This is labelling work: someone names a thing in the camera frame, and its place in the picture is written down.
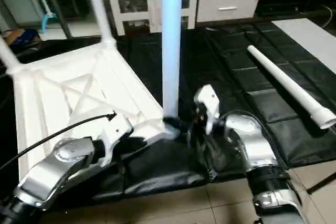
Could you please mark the white plastic table leg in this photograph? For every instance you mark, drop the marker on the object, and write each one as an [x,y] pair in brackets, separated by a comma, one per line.
[171,45]
[8,59]
[291,85]
[98,9]

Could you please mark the white plastic table top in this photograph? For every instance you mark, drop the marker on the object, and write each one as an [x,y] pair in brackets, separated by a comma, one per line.
[68,93]

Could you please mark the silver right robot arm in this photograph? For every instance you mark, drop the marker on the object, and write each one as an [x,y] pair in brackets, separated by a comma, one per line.
[257,156]

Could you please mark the black work mat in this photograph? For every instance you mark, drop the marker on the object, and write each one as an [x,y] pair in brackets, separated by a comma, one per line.
[241,72]

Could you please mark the white drawer unit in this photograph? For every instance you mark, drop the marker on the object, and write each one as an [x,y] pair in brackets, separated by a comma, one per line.
[228,8]

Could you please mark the white flat board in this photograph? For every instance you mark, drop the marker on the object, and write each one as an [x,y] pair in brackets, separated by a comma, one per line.
[312,35]

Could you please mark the blue plastic bag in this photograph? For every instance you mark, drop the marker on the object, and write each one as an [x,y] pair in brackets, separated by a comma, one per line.
[30,36]

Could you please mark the brown cardboard box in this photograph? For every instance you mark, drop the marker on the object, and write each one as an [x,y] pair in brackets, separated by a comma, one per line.
[11,36]

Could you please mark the light blue hooked pole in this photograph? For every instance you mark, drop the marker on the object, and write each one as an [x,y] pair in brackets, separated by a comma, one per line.
[44,6]

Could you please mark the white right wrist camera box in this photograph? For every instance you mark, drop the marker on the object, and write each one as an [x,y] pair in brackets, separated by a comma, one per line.
[207,103]

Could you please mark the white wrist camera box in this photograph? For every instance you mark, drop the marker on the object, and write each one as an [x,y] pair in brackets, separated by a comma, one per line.
[113,132]
[207,103]

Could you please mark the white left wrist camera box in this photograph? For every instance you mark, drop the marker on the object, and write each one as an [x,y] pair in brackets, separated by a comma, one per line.
[113,132]

